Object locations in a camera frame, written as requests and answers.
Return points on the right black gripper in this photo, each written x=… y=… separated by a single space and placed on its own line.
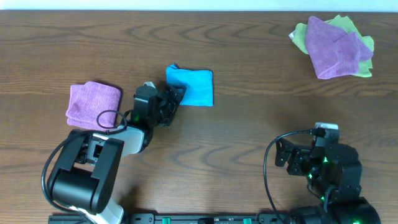
x=300 y=154

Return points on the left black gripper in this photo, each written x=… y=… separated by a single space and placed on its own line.
x=169 y=103

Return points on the blue microfibre cloth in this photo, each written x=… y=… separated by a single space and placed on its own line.
x=198 y=84

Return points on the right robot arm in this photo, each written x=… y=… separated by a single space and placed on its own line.
x=333 y=173

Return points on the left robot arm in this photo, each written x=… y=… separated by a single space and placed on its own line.
x=83 y=177

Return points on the folded purple cloth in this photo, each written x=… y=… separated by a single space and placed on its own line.
x=87 y=101

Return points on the crumpled purple cloth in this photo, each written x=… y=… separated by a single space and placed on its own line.
x=333 y=51

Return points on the green cloth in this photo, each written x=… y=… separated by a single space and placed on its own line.
x=346 y=24

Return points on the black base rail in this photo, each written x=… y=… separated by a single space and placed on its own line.
x=149 y=218

